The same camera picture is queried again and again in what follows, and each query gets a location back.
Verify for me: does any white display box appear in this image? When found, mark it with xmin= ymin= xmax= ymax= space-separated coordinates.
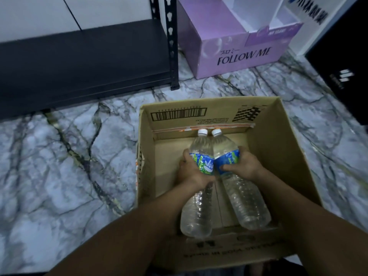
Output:
xmin=221 ymin=0 xmax=360 ymax=56

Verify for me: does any black metal shelf rack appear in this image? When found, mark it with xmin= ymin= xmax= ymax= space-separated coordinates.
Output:
xmin=0 ymin=0 xmax=180 ymax=119

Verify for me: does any person's left hand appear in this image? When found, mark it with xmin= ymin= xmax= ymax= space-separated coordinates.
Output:
xmin=177 ymin=148 xmax=216 ymax=190

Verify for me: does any person's left forearm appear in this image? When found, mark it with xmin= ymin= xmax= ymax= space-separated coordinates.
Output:
xmin=46 ymin=178 xmax=214 ymax=276

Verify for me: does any person's right forearm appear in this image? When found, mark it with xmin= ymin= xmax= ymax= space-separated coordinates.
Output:
xmin=253 ymin=167 xmax=368 ymax=276

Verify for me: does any brown cardboard box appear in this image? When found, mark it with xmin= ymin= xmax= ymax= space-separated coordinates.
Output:
xmin=135 ymin=96 xmax=322 ymax=272

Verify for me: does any black box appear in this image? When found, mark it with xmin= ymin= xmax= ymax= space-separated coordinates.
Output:
xmin=305 ymin=0 xmax=368 ymax=125

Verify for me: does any clear water bottle blue label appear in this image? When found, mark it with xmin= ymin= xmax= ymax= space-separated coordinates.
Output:
xmin=180 ymin=129 xmax=214 ymax=238
xmin=211 ymin=129 xmax=271 ymax=230

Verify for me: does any person's right hand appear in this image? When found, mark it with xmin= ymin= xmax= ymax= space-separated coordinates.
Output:
xmin=220 ymin=146 xmax=265 ymax=183

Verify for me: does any purple cardboard box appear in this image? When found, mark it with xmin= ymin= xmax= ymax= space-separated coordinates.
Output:
xmin=177 ymin=0 xmax=304 ymax=80

